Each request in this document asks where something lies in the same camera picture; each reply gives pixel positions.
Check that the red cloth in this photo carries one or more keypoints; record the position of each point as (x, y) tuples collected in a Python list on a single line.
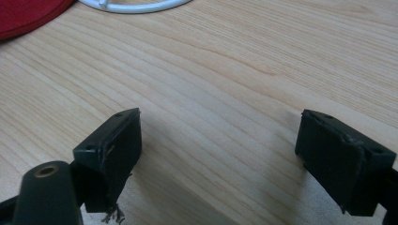
[(25, 14)]

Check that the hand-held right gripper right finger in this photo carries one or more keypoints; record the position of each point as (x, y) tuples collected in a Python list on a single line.
[(341, 162)]

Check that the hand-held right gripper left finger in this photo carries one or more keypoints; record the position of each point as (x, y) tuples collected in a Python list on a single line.
[(108, 156)]

